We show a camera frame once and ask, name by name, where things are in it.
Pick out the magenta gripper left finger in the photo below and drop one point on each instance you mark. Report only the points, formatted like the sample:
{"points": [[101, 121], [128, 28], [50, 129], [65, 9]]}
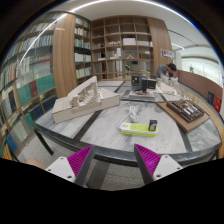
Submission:
{"points": [[75, 167]]}

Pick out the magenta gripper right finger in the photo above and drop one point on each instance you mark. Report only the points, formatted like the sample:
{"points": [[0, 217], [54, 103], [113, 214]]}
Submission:
{"points": [[153, 166]]}

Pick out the black table leg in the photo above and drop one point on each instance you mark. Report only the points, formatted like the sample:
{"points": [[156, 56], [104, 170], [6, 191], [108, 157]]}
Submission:
{"points": [[44, 143]]}

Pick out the white green power strip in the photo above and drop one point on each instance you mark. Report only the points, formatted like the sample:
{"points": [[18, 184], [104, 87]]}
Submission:
{"points": [[137, 129]]}

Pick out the brown architectural model on board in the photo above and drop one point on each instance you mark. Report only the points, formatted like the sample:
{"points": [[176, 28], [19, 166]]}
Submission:
{"points": [[185, 113]]}

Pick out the white architectural model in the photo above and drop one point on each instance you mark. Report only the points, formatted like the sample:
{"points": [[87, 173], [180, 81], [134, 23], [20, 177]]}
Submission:
{"points": [[84, 99]]}

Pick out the white model at table rear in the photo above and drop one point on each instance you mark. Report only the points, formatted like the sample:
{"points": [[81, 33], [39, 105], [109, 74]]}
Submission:
{"points": [[164, 88]]}

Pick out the black boxes on table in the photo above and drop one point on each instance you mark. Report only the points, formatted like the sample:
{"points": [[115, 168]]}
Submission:
{"points": [[140, 82]]}

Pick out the person in grey shirt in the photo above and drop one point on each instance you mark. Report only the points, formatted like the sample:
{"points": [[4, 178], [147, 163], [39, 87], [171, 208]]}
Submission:
{"points": [[166, 69]]}

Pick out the left bookshelf with books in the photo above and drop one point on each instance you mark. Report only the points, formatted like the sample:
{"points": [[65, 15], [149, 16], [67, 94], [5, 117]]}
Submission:
{"points": [[46, 62]]}

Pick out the wooden bookshelf wall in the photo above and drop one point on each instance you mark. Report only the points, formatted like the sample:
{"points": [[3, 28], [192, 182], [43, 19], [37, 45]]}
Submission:
{"points": [[122, 46]]}

